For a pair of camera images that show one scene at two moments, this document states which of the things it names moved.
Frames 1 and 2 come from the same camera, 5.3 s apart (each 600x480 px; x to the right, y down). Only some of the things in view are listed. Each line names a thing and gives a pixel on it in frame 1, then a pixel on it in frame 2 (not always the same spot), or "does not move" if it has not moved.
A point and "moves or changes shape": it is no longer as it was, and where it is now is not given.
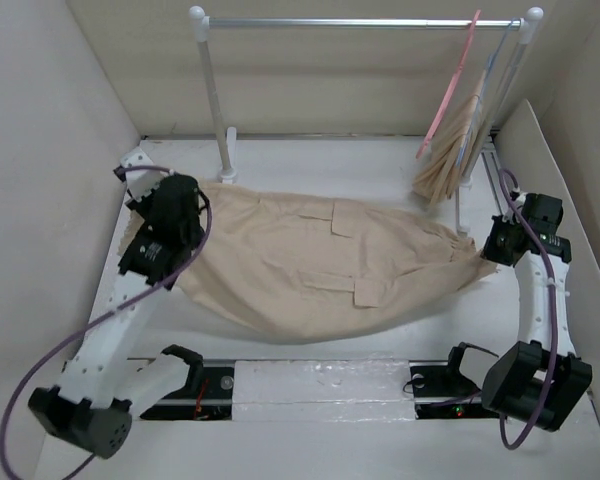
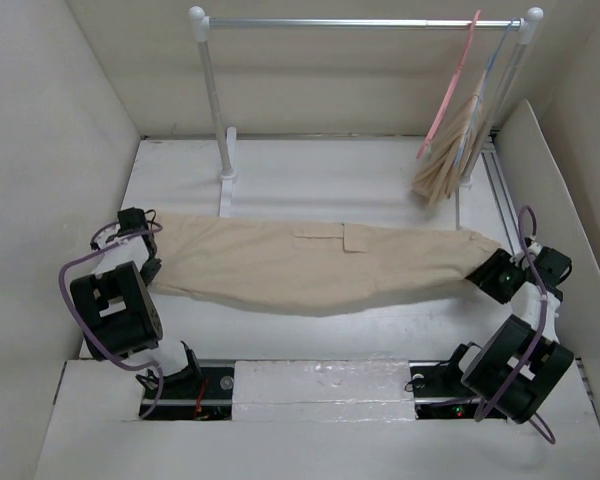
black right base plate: [442, 390] does not move
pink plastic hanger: [449, 87] does not move
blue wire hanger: [483, 85] does not move
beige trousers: [282, 265] moves or changes shape
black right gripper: [489, 250] -> [498, 260]
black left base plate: [213, 401] does not move
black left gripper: [142, 206] -> [151, 270]
